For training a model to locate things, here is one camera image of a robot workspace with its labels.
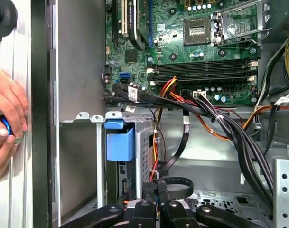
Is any red yellow orange wire fan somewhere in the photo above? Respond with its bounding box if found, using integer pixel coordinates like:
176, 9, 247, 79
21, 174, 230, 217
163, 76, 181, 96

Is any yellow and black power cable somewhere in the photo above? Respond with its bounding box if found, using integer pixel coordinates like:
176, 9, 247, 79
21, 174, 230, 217
258, 34, 289, 98

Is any thick black cable bundle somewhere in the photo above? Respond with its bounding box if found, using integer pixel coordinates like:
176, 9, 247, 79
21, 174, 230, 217
103, 85, 276, 205

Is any green motherboard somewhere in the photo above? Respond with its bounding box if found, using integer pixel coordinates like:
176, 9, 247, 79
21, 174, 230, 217
105, 0, 261, 106

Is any white board connector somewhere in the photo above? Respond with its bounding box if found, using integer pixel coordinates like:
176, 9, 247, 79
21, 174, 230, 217
192, 89, 207, 98

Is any dark square CPU socket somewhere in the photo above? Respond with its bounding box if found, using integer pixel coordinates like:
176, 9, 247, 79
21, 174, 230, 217
183, 17, 212, 46

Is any thin wire locking lever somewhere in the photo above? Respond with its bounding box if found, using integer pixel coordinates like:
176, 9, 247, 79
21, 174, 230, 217
219, 28, 273, 46

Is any black disk wire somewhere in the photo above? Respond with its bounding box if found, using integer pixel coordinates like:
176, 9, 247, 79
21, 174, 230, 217
156, 110, 194, 200

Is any black pole with round foot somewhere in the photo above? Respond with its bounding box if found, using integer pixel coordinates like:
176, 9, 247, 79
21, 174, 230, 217
0, 0, 18, 38

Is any hard disk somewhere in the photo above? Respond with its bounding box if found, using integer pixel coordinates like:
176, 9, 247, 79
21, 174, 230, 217
103, 118, 138, 202

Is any round black tool blue ring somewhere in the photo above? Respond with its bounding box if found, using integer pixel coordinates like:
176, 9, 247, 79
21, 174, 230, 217
0, 115, 24, 145

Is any metal disk bay cage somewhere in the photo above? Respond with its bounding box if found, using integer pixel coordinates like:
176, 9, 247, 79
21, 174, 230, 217
59, 111, 159, 207

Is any black PC case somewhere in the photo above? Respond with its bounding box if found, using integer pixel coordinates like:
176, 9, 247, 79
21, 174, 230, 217
30, 0, 289, 228

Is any person's left hand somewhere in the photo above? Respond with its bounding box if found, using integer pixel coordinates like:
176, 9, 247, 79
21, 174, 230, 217
0, 67, 29, 184

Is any black RAM slot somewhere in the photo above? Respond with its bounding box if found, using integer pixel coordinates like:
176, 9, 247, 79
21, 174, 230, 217
148, 71, 258, 79
148, 59, 258, 68
148, 65, 258, 74
149, 76, 258, 86

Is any metal socket cover frame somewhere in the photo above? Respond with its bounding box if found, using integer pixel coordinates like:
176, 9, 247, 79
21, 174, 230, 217
212, 0, 272, 46

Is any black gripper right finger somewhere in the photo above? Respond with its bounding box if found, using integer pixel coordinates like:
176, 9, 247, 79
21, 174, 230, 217
158, 180, 263, 228

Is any small black chipset chip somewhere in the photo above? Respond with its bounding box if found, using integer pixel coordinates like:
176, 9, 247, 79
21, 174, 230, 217
125, 49, 138, 64

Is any white expansion slot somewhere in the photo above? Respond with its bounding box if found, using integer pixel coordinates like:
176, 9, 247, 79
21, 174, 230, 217
120, 0, 129, 38

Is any thin orange brown wire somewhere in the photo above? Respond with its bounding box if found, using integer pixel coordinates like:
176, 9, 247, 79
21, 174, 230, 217
194, 104, 289, 141

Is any red yellow disk power wire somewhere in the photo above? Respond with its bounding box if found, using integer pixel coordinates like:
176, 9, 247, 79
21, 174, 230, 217
149, 113, 167, 181

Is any black expansion slot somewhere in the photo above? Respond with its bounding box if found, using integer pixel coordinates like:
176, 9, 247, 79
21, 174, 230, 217
112, 0, 119, 48

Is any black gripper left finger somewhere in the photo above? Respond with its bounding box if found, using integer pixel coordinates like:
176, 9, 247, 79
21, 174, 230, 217
60, 182, 157, 228

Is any blue SATA port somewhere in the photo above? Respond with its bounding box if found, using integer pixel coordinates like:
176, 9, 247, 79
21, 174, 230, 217
120, 72, 131, 84

